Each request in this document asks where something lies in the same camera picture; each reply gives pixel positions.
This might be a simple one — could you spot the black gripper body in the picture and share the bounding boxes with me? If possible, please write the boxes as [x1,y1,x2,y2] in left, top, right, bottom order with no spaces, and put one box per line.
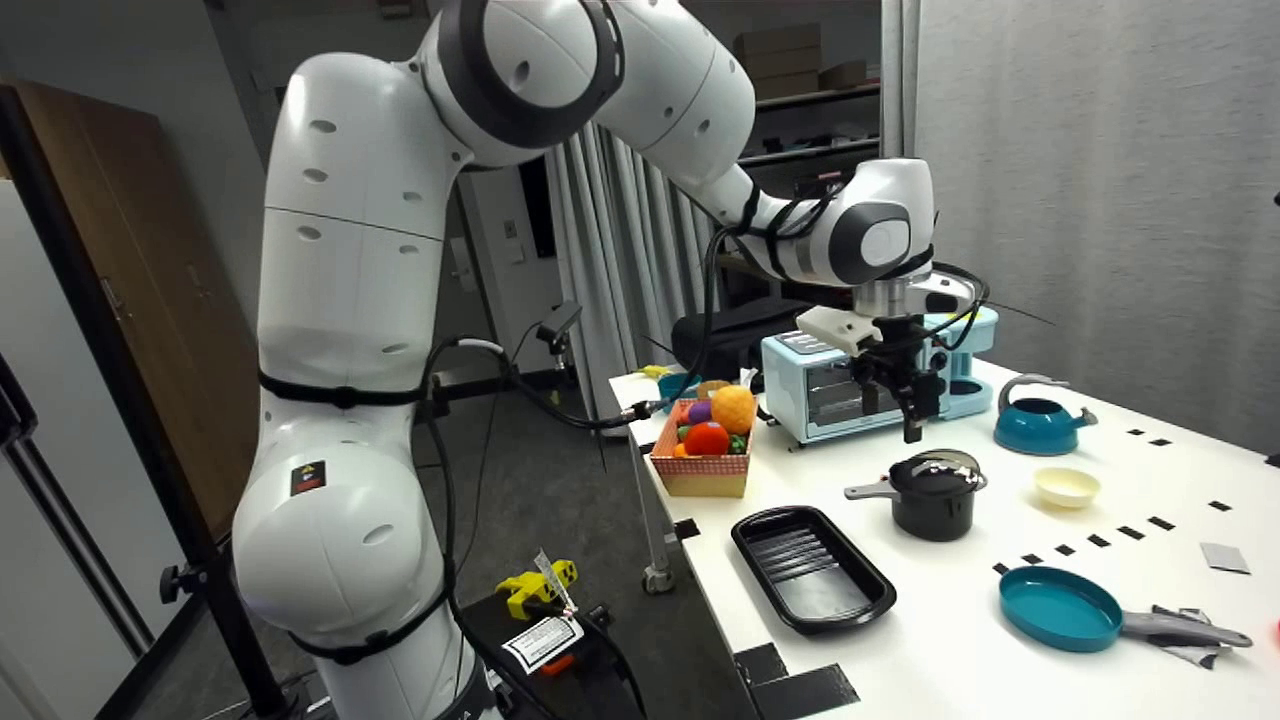
[858,308,957,405]

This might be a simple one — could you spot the dark glass pot lid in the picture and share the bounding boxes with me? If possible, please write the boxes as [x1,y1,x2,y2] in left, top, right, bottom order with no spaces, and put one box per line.
[887,444,994,497]

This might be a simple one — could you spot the light blue toaster oven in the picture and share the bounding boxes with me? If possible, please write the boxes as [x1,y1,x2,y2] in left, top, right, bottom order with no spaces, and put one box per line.
[757,304,1004,450]

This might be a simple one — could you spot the teal kettle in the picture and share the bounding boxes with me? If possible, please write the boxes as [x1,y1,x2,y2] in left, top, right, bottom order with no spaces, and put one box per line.
[988,372,1106,459]

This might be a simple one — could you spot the pale yellow bowl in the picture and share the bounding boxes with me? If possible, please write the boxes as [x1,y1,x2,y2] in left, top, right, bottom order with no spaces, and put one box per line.
[1028,459,1109,516]

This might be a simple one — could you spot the black rectangular ridged tray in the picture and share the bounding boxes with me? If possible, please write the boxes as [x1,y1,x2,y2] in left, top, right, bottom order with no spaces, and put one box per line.
[729,498,900,638]

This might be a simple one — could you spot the black bag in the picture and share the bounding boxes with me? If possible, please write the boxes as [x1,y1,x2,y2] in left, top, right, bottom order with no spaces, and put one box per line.
[669,291,860,384]

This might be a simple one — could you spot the orange toy fruit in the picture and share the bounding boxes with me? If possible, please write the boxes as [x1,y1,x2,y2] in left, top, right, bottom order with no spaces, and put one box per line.
[710,378,765,440]

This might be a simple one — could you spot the red toy tomato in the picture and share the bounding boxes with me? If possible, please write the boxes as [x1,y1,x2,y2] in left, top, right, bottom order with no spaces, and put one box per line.
[679,417,736,464]

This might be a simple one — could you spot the wooden toy crate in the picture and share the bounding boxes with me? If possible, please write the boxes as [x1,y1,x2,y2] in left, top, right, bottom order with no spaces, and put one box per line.
[644,394,761,502]

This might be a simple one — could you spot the teal cup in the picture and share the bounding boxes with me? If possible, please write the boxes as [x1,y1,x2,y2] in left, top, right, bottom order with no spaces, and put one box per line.
[648,365,705,409]

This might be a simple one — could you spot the background storage shelf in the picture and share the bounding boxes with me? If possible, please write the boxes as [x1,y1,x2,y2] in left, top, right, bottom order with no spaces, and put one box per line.
[691,0,887,203]

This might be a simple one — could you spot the grey curtain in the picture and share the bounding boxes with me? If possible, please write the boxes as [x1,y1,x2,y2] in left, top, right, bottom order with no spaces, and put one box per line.
[918,0,1280,455]

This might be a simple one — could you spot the square black tape patch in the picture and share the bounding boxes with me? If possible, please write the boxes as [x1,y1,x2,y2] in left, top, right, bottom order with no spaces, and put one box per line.
[729,638,797,686]

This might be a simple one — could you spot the white curtain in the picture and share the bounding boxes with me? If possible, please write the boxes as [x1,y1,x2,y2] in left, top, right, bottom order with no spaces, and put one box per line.
[541,115,729,419]

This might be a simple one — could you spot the cardboard box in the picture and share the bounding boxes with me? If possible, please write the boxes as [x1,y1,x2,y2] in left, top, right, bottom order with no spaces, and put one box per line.
[733,20,828,100]

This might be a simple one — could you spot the yellow clamp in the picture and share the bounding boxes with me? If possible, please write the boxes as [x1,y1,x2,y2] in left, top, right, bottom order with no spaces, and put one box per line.
[491,550,583,623]

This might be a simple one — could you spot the white warning label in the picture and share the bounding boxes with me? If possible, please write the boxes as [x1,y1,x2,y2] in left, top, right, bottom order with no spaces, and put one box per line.
[501,612,583,674]

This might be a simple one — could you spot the brown wooden board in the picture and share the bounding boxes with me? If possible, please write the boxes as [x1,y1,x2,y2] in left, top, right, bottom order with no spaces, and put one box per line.
[0,75,266,550]

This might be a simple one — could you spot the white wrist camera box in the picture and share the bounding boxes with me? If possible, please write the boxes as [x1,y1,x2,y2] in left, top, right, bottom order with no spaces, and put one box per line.
[794,304,887,360]

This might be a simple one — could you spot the black pot with handle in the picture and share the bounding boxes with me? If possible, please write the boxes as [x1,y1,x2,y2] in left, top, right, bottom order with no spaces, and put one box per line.
[840,449,998,548]

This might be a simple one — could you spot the blue pan grey handle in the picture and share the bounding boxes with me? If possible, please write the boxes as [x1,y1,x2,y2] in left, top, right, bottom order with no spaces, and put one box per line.
[994,561,1259,661]

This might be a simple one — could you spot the metal table clamp post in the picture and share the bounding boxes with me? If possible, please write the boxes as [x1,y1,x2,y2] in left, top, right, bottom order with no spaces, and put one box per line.
[620,419,679,599]

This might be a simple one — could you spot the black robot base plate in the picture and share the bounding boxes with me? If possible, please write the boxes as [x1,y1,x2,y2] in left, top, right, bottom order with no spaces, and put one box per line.
[458,588,651,720]

